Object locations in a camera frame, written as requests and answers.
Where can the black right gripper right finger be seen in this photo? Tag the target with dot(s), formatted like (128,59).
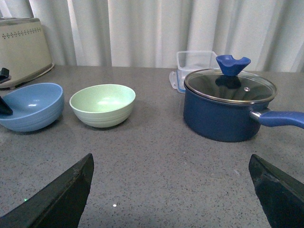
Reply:
(281,196)

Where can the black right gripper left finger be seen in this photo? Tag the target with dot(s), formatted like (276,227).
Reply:
(58,205)

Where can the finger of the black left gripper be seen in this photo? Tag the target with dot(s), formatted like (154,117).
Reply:
(4,75)
(4,108)

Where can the blue bowl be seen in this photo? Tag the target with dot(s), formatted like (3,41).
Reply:
(34,107)

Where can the green bowl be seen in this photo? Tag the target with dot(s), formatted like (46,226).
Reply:
(103,106)

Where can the cream two-slot toaster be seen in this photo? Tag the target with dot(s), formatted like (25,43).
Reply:
(23,50)

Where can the dark blue saucepan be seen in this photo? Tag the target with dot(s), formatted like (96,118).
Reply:
(226,122)

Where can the glass pot lid blue knob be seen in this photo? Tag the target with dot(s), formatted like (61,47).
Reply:
(230,83)

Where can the clear container lid blue seal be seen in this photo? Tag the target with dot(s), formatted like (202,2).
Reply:
(176,79)

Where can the white curtain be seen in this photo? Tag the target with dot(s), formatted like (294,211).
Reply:
(149,33)

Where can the clear plastic container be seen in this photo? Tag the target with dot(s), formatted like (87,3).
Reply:
(196,60)

